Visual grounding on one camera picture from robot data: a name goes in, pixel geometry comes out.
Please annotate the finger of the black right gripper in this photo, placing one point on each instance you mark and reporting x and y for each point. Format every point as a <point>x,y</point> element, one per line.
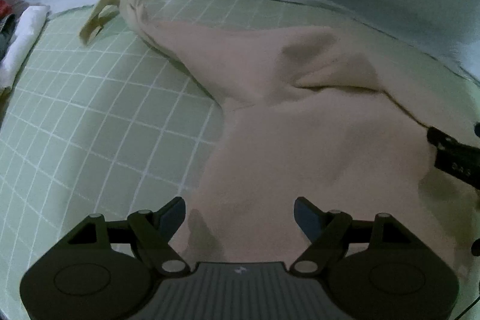
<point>439,139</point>

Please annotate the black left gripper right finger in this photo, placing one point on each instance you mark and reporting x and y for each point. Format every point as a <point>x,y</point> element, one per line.
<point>328,235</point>

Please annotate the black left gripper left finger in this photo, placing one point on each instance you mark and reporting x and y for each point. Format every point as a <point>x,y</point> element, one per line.
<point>152,232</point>

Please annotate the beige pink garment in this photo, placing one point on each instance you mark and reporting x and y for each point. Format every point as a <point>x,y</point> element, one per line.
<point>307,112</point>

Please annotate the dark clothes pile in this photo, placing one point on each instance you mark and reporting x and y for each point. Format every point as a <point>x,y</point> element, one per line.
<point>8,23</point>

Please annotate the white folded cloth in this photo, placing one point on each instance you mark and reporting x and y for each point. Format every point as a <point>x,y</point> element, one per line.
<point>26,32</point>

